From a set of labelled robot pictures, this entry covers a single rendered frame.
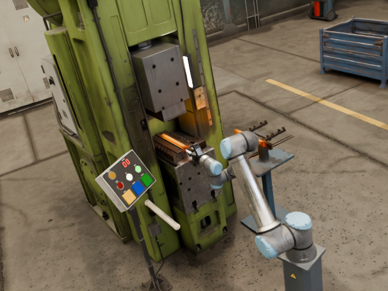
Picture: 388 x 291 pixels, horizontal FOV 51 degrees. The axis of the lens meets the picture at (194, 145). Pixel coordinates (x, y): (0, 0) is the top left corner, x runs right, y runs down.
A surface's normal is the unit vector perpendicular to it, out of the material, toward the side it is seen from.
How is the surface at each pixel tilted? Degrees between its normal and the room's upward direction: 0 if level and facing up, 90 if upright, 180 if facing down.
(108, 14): 90
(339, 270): 0
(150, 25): 90
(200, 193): 90
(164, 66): 90
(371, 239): 0
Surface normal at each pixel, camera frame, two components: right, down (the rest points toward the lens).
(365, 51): -0.84, 0.38
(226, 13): 0.43, 0.36
